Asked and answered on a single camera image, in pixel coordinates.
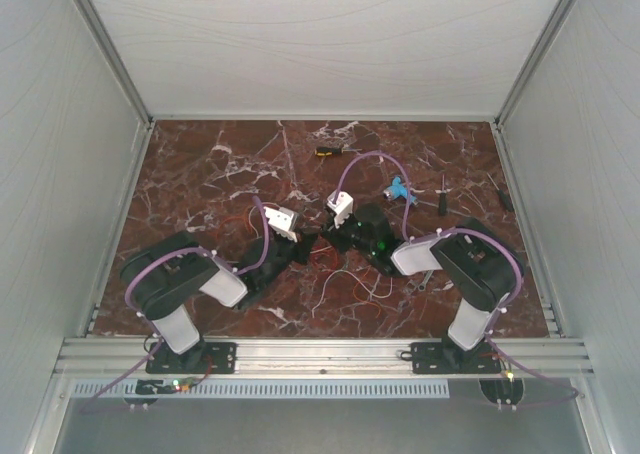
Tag white wire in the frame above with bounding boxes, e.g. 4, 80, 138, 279
247, 208, 396, 320

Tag yellow black screwdriver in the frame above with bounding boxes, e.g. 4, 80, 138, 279
314, 146, 361, 157

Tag aluminium front rail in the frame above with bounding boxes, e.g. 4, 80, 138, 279
53, 337, 593, 378

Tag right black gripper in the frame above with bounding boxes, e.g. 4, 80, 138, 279
320, 209, 375, 256

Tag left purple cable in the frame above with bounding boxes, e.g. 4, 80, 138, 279
78, 196, 279, 415

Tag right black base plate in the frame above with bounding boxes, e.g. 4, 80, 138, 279
398, 341, 502, 375

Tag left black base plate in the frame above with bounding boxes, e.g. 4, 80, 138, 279
145, 340, 237, 375

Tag silver wrench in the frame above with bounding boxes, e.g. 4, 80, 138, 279
417, 270, 433, 291

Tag blue plastic tool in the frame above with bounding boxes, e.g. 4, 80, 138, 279
383, 176, 417, 205

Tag slotted grey cable duct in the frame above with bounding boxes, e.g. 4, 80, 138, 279
101, 378, 450, 400

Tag red wire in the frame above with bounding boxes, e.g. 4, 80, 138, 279
309, 243, 341, 273

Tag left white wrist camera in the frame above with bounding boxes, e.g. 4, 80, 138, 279
264, 207, 298, 242

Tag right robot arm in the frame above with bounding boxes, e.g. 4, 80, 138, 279
321, 203, 524, 374

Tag black handle screwdriver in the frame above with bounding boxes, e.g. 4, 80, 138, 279
438, 174, 449, 217

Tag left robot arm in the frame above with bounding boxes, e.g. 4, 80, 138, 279
120, 230, 318, 374

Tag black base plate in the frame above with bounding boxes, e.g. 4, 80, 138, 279
398, 341, 502, 375
145, 340, 237, 375

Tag black screwdriver far right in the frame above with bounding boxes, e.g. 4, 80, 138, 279
488, 174, 515, 212

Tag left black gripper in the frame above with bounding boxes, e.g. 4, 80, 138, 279
260, 227, 319, 289

